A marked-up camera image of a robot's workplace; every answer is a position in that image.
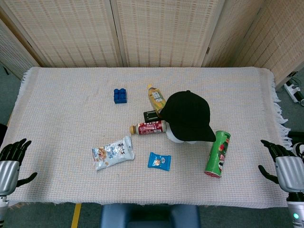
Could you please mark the blue building block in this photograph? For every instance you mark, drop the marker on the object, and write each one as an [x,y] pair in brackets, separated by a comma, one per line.
[120,95]

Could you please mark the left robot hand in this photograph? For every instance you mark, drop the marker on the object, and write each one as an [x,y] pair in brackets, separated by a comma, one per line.
[8,169]

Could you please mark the white power strip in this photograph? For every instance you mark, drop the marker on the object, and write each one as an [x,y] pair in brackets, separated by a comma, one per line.
[294,91]

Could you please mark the red label drink bottle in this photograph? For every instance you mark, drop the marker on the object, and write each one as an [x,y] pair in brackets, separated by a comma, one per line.
[148,127]

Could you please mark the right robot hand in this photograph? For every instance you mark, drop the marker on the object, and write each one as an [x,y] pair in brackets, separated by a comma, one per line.
[288,172]

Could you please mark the black baseball cap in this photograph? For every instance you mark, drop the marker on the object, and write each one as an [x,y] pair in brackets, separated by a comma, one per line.
[188,116]

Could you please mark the white woven tablecloth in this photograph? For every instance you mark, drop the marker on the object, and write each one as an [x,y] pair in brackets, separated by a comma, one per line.
[95,118]

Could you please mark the blue snack packet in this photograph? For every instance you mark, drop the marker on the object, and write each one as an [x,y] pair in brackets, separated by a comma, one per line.
[159,162]

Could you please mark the green chips can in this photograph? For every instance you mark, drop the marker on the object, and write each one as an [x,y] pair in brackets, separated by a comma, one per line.
[218,154]

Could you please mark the yellow floor tape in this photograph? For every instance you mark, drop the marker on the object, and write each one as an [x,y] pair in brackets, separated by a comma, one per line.
[76,215]

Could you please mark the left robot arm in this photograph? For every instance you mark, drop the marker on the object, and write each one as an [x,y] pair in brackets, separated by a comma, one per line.
[2,209]

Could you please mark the white snack bag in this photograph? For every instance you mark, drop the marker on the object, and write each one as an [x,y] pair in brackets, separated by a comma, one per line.
[112,153]

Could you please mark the yellow tea bottle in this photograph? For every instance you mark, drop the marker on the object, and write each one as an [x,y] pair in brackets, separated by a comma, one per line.
[156,98]

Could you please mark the woven folding screen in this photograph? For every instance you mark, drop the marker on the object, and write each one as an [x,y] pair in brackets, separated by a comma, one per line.
[152,31]

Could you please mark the black rectangular device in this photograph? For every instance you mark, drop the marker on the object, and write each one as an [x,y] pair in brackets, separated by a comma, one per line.
[150,116]

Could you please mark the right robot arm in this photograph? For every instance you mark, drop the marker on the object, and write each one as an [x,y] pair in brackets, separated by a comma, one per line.
[295,210]

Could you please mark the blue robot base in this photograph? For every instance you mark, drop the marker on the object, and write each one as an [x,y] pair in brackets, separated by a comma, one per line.
[149,216]

